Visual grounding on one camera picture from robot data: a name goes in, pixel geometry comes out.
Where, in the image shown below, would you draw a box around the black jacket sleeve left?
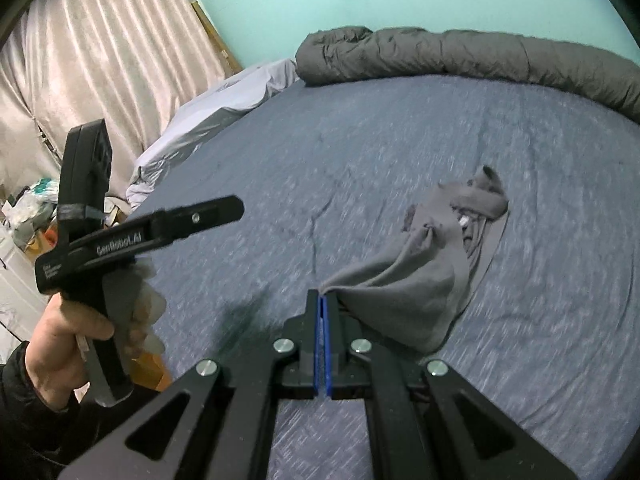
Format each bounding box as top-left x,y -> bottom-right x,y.
1,341 -> 158,479

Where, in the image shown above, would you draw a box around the grey boxer shorts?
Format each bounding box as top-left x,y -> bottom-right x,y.
320,166 -> 509,354

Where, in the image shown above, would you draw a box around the dark grey rolled duvet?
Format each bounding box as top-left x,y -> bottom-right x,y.
295,26 -> 639,122

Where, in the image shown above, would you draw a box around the floor clutter bags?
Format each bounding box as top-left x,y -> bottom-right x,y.
1,178 -> 60,250

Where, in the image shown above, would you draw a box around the beige striped curtain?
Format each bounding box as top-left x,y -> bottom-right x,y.
1,0 -> 230,196

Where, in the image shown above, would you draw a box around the light grey pillow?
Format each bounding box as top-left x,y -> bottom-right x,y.
126,58 -> 298,209

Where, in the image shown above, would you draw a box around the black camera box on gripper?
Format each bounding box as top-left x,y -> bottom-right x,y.
56,119 -> 113,247

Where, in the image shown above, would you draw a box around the blue bed sheet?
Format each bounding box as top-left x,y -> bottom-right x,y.
138,76 -> 639,479

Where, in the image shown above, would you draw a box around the wooden frame by curtain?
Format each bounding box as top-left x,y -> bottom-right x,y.
191,1 -> 243,76

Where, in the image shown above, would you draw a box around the person's left hand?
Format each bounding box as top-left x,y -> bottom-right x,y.
18,258 -> 166,412

